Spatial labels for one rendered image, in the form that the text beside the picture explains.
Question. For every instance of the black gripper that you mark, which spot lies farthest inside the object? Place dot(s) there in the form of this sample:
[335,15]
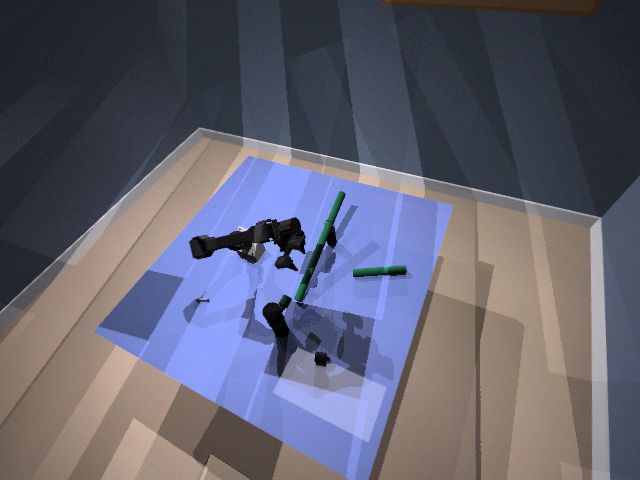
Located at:
[285,261]

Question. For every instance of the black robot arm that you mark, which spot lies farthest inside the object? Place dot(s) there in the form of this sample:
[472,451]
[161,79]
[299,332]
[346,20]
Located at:
[203,246]

